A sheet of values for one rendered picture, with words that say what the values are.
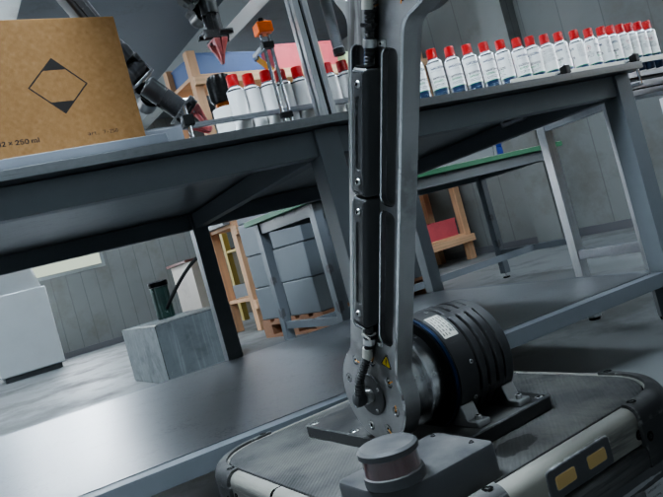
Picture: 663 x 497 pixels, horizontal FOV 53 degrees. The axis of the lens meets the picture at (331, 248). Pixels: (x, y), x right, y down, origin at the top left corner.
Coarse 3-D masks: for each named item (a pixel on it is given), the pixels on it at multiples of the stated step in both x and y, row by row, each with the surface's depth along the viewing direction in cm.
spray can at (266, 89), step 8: (264, 72) 189; (264, 80) 189; (264, 88) 188; (272, 88) 188; (264, 96) 189; (272, 96) 188; (264, 104) 189; (272, 104) 188; (272, 120) 189; (280, 120) 188
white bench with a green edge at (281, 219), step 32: (480, 160) 373; (512, 160) 394; (544, 160) 412; (480, 192) 466; (256, 224) 367; (288, 224) 342; (320, 224) 318; (512, 256) 427; (416, 288) 383; (288, 320) 371; (320, 320) 337
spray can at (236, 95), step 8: (232, 80) 185; (232, 88) 184; (240, 88) 184; (232, 96) 184; (240, 96) 184; (232, 104) 184; (240, 104) 184; (248, 104) 186; (232, 112) 185; (240, 112) 184; (248, 112) 185; (248, 120) 184; (240, 128) 184
